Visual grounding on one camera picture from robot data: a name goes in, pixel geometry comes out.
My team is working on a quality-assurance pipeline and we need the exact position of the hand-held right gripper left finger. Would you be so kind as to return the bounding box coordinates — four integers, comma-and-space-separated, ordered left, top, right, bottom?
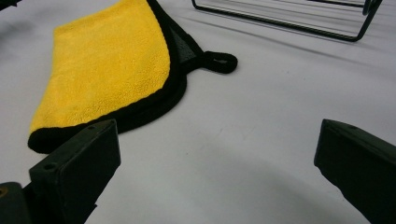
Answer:
28, 119, 121, 224

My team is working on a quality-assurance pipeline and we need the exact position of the yellow towel with black trim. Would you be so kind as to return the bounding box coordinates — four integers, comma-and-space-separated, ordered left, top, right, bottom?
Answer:
27, 0, 239, 155

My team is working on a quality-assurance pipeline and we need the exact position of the black wire rack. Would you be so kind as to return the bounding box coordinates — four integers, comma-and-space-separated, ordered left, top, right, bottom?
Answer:
191, 0, 385, 43

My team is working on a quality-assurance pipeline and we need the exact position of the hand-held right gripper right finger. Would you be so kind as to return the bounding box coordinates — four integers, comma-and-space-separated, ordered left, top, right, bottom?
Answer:
313, 119, 396, 224

